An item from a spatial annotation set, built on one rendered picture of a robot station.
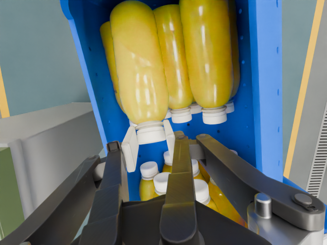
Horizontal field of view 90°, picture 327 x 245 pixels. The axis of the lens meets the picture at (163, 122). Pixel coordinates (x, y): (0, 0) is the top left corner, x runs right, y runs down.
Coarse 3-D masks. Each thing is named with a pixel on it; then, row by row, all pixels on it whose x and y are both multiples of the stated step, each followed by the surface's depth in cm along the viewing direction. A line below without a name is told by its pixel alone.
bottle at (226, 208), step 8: (208, 184) 31; (216, 184) 29; (216, 192) 29; (216, 200) 29; (224, 200) 28; (224, 208) 28; (232, 208) 28; (232, 216) 28; (240, 216) 29; (240, 224) 29
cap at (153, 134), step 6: (138, 132) 21; (144, 132) 21; (150, 132) 20; (156, 132) 21; (162, 132) 21; (138, 138) 21; (144, 138) 21; (150, 138) 20; (156, 138) 20; (162, 138) 21
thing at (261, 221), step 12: (252, 204) 7; (264, 204) 6; (252, 216) 7; (264, 216) 6; (276, 216) 6; (252, 228) 7; (264, 228) 6; (276, 228) 6; (288, 228) 6; (300, 228) 6; (276, 240) 6; (288, 240) 6; (300, 240) 5; (312, 240) 6
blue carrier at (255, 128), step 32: (64, 0) 18; (96, 0) 29; (160, 0) 33; (256, 0) 14; (96, 32) 30; (256, 32) 14; (96, 64) 29; (256, 64) 15; (96, 96) 26; (256, 96) 16; (192, 128) 43; (224, 128) 39; (256, 128) 17; (160, 160) 44; (256, 160) 18; (128, 192) 34
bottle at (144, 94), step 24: (120, 24) 21; (144, 24) 22; (120, 48) 21; (144, 48) 21; (120, 72) 21; (144, 72) 20; (120, 96) 22; (144, 96) 20; (168, 96) 22; (144, 120) 21
